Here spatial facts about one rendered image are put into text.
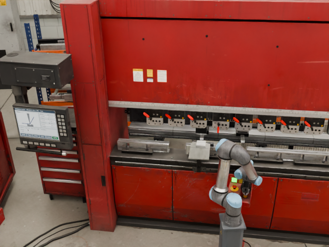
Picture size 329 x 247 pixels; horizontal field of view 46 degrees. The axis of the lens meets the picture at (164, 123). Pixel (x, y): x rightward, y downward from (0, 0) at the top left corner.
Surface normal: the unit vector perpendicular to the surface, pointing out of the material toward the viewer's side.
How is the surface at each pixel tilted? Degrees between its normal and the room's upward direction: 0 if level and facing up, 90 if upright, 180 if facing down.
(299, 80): 90
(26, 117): 90
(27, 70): 90
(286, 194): 90
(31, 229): 0
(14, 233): 0
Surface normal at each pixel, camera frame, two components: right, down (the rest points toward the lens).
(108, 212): -0.15, 0.47
